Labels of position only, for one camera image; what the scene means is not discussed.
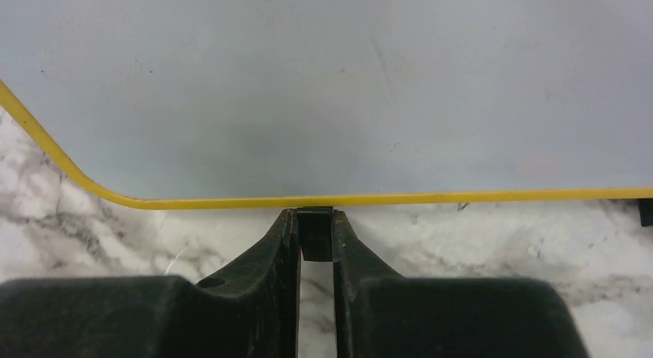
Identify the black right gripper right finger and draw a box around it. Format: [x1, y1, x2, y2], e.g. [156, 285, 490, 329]
[331, 210, 588, 357]

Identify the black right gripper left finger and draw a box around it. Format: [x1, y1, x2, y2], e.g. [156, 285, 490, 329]
[1, 209, 300, 357]

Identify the yellow framed whiteboard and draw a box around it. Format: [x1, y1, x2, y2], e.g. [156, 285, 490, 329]
[1, 0, 652, 209]

